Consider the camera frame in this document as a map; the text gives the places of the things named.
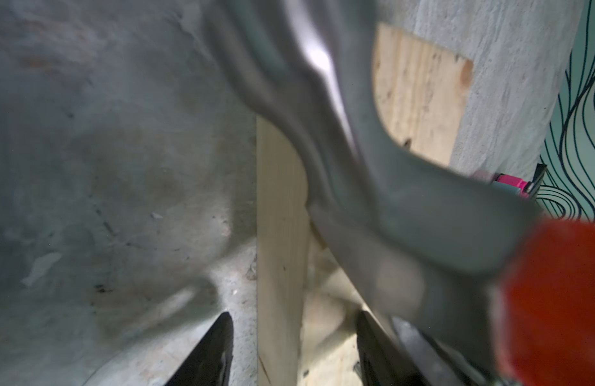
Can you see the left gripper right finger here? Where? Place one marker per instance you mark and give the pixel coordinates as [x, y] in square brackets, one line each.
[381, 362]

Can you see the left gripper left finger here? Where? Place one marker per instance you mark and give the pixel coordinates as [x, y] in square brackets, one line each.
[209, 363]

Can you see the wooden block with nails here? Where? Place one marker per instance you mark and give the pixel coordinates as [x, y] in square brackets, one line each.
[306, 305]

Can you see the claw hammer red black handle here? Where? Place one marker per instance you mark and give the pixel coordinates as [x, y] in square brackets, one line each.
[471, 266]

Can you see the small pink toy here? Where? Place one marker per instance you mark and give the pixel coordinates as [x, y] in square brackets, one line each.
[520, 187]

